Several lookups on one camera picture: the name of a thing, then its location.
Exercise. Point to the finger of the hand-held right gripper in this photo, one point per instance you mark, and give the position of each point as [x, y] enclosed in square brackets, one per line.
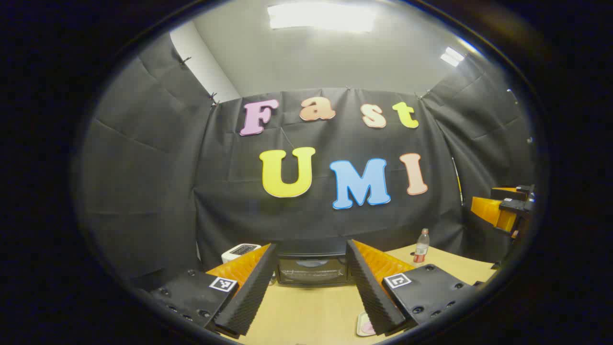
[488, 211]
[507, 192]

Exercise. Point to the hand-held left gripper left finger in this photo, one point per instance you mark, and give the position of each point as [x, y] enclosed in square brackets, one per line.
[249, 297]

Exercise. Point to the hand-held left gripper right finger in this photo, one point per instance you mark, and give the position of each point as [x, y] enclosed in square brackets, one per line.
[371, 297]

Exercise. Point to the cream square food plate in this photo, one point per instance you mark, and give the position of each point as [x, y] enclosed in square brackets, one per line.
[362, 323]

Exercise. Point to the pink meat slice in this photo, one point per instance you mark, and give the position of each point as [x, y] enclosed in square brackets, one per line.
[368, 328]

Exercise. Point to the black electric oven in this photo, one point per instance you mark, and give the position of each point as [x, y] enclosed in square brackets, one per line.
[311, 270]

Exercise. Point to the white toaster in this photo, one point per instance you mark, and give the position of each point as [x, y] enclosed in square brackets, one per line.
[239, 251]

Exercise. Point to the clear plastic water bottle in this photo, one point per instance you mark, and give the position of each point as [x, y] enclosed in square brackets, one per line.
[421, 249]

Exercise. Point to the black backdrop cloth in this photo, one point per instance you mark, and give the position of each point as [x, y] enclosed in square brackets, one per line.
[158, 191]

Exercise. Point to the small ceiling light panel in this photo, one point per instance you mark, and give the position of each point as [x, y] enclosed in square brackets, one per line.
[452, 56]

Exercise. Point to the large ceiling light panel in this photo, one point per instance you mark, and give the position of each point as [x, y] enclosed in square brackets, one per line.
[321, 17]

